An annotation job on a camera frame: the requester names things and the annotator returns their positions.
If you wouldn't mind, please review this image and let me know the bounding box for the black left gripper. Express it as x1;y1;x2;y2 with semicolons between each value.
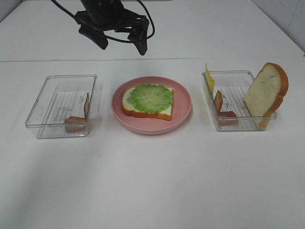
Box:
75;0;149;55

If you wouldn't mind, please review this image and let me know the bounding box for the green lettuce leaf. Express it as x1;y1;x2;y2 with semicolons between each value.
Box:
127;84;173;114

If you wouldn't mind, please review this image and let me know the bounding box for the white bread slice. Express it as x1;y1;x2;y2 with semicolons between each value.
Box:
244;62;289;130
122;87;173;121

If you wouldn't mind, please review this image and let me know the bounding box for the bacon strip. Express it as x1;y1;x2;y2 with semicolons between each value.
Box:
214;90;238;126
64;93;90;133

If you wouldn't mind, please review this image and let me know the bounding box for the left clear plastic tray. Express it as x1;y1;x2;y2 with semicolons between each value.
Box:
25;74;99;139

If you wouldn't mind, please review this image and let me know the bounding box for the clear plastic tray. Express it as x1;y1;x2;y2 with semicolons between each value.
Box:
25;74;99;139
202;70;277;131

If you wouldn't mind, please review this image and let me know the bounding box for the pink round plate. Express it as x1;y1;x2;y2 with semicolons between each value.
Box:
112;76;192;135

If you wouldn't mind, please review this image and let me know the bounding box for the yellow cheese slice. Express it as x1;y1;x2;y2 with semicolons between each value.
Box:
205;64;215;97

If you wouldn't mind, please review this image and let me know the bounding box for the right clear plastic tray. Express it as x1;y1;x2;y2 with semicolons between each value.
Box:
202;70;277;131

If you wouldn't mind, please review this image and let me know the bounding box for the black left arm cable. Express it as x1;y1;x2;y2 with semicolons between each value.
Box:
50;0;156;43

